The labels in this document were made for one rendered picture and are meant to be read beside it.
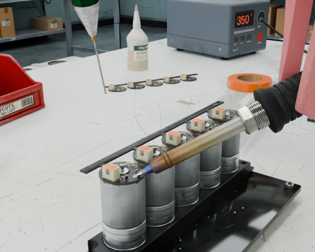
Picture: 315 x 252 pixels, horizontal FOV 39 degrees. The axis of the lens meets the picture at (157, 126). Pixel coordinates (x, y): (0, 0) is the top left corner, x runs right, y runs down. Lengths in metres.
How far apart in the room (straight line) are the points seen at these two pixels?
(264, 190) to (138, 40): 0.42
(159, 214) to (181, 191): 0.03
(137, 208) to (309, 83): 0.11
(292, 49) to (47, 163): 0.24
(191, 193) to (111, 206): 0.07
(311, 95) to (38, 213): 0.20
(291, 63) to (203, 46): 0.56
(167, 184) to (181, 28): 0.59
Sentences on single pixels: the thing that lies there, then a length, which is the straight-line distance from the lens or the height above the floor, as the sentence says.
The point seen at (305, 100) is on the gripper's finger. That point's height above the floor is 0.85.
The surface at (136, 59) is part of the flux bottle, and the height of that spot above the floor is 0.77.
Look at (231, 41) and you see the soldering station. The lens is 0.76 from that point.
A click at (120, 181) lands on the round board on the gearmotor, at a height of 0.81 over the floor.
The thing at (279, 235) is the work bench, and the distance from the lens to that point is 0.30.
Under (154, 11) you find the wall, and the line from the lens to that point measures 6.22.
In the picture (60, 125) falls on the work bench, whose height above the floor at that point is 0.75.
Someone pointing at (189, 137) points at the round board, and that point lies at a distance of 0.28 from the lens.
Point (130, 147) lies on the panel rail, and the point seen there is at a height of 0.81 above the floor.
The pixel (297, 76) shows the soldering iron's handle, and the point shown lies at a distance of 0.23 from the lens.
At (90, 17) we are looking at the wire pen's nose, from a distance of 0.18.
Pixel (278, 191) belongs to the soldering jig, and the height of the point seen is 0.76.
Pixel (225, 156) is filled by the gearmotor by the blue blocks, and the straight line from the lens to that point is 0.32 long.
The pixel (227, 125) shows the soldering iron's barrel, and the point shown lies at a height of 0.84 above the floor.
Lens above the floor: 0.92
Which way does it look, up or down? 21 degrees down
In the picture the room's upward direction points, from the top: straight up
